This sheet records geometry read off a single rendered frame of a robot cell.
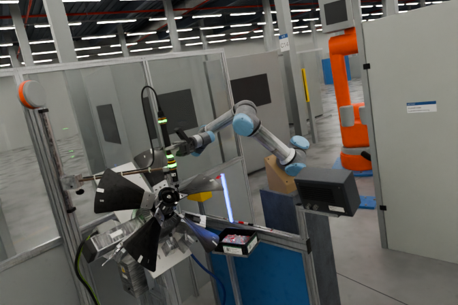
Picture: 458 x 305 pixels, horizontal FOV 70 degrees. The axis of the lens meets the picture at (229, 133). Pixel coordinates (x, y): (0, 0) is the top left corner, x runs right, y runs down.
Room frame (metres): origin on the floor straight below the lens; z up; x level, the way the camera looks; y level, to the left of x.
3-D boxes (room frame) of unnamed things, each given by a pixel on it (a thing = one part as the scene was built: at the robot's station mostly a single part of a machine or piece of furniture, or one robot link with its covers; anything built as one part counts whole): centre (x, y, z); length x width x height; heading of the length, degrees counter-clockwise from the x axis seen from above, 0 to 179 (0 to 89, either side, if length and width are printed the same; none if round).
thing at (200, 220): (1.81, 0.32, 0.98); 0.20 x 0.16 x 0.20; 45
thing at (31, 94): (1.89, 1.05, 1.88); 0.17 x 0.15 x 0.16; 135
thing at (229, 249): (1.77, 0.08, 0.84); 0.22 x 0.17 x 0.07; 59
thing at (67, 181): (1.87, 0.95, 1.35); 0.10 x 0.07 x 0.08; 80
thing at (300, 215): (1.63, -0.29, 0.96); 0.03 x 0.03 x 0.20; 45
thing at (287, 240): (1.94, 0.01, 0.82); 0.90 x 0.04 x 0.08; 45
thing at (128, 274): (1.84, 0.73, 0.73); 0.15 x 0.09 x 0.22; 45
